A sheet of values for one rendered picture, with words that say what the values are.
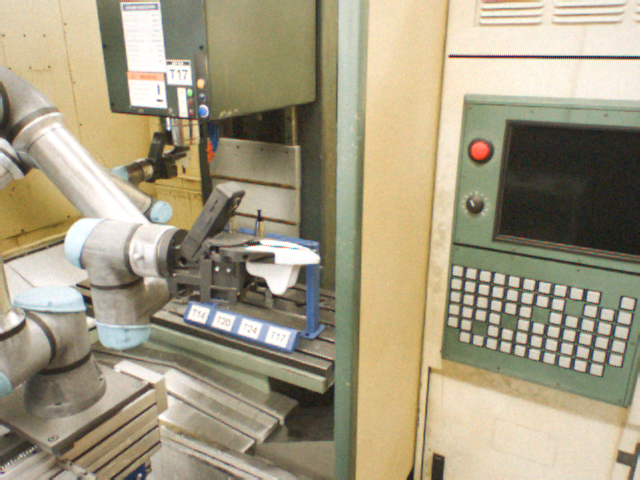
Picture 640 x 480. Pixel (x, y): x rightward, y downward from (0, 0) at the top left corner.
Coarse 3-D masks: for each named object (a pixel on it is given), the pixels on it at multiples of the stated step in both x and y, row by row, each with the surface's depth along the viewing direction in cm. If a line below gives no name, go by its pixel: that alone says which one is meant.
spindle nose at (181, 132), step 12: (156, 120) 200; (168, 120) 196; (180, 120) 196; (192, 120) 198; (168, 132) 197; (180, 132) 197; (192, 132) 199; (168, 144) 199; (180, 144) 199; (192, 144) 201
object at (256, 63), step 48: (96, 0) 178; (144, 0) 169; (192, 0) 161; (240, 0) 173; (288, 0) 195; (192, 48) 166; (240, 48) 176; (288, 48) 200; (192, 96) 171; (240, 96) 180; (288, 96) 205
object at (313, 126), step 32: (320, 0) 213; (320, 32) 217; (320, 64) 221; (320, 96) 225; (224, 128) 253; (256, 128) 245; (288, 128) 232; (320, 128) 229; (320, 160) 234; (320, 192) 239; (320, 224) 244; (320, 256) 249; (320, 288) 253
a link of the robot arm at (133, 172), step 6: (132, 162) 187; (114, 168) 181; (120, 168) 181; (126, 168) 182; (132, 168) 184; (138, 168) 186; (120, 174) 180; (126, 174) 181; (132, 174) 183; (138, 174) 185; (144, 174) 188; (132, 180) 184; (138, 180) 186; (138, 186) 187
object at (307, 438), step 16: (304, 400) 188; (320, 400) 183; (304, 416) 175; (320, 416) 171; (272, 432) 173; (288, 432) 169; (304, 432) 165; (320, 432) 161; (256, 448) 170; (272, 448) 166; (288, 448) 163; (304, 448) 160; (320, 448) 157; (288, 464) 165; (304, 464) 162; (320, 464) 158
